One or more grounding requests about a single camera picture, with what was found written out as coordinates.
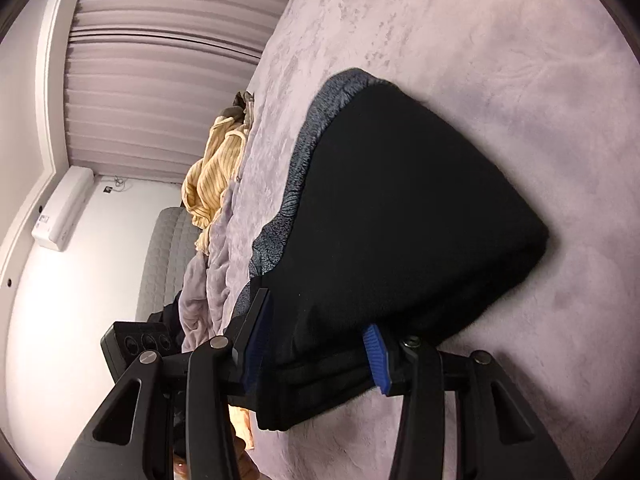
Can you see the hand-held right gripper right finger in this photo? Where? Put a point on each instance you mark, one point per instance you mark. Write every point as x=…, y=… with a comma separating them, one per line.
x=377, y=360

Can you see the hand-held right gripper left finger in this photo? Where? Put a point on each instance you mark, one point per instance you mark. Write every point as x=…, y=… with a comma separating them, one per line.
x=257, y=342

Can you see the black pants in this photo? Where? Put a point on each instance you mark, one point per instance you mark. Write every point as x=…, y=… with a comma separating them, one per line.
x=400, y=220

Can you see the pile of black garments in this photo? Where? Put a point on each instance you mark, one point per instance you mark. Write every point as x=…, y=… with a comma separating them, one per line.
x=172, y=317

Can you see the crumpled lavender fleece blanket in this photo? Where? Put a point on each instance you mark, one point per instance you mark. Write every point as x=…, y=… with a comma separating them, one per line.
x=200, y=300

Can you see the grey quilted headboard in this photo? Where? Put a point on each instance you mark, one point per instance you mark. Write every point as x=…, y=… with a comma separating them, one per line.
x=165, y=260

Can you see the white air conditioner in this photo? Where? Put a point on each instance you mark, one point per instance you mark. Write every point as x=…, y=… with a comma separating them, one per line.
x=62, y=210

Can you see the yellow striped garment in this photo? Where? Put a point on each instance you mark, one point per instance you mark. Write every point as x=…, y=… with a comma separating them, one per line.
x=215, y=175

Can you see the brown garment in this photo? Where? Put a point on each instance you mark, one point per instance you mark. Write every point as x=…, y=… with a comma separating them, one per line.
x=245, y=105

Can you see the pale pleated curtain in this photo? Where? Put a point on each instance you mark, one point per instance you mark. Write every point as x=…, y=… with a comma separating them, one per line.
x=165, y=85

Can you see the lavender velvet bedspread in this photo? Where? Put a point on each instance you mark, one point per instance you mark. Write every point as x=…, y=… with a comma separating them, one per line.
x=475, y=35

